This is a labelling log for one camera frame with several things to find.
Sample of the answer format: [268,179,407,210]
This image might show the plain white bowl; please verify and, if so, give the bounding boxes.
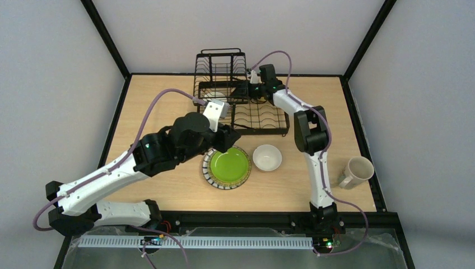
[252,145,282,172]

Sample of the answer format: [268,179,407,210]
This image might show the teal patterned white bowl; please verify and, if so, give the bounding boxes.
[202,91,227,102]

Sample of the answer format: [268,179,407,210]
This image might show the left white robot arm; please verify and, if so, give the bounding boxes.
[45,112,241,236]

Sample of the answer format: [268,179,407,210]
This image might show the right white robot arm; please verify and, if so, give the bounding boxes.
[244,64,339,235]

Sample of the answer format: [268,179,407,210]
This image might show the blue striped white plate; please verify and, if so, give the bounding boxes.
[201,146,252,190]

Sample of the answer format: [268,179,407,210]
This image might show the green plate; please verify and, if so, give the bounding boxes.
[209,147,251,185]

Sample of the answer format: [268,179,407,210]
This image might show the beige mug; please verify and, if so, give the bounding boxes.
[337,156,375,189]

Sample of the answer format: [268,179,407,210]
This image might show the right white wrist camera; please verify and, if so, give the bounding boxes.
[248,69,259,84]

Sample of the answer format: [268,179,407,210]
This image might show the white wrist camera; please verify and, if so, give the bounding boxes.
[203,99,230,132]
[248,69,259,84]

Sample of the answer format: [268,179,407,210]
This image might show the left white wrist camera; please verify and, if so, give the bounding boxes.
[203,99,230,132]

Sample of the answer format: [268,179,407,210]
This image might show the black wire dish rack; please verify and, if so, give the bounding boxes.
[193,48,290,136]

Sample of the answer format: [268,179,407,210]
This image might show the white slotted cable duct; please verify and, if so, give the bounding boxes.
[77,235,313,250]

